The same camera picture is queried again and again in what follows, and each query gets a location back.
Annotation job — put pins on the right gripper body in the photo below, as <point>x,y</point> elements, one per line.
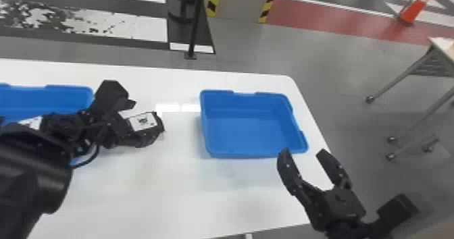
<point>337,208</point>

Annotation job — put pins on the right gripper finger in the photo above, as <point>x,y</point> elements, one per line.
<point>291,174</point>
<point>335,169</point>

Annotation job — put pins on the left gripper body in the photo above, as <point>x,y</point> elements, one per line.
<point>106,127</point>

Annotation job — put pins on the black part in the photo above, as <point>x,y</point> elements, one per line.
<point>143,121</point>

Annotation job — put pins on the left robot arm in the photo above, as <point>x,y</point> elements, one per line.
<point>28,169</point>

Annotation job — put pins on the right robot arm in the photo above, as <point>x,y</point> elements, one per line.
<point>354,232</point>

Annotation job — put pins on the blue tray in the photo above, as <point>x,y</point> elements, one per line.
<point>39,100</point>
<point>248,125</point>

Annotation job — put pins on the side table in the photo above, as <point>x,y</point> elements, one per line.
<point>440,57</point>

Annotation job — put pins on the orange cone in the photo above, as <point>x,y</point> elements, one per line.
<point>416,4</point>

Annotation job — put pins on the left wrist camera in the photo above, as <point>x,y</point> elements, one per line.
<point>110,94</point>

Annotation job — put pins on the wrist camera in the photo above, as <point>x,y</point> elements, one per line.
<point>397,209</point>
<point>110,94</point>

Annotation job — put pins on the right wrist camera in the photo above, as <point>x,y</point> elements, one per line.
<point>397,209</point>

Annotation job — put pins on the striped post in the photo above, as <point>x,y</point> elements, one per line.
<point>241,1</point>

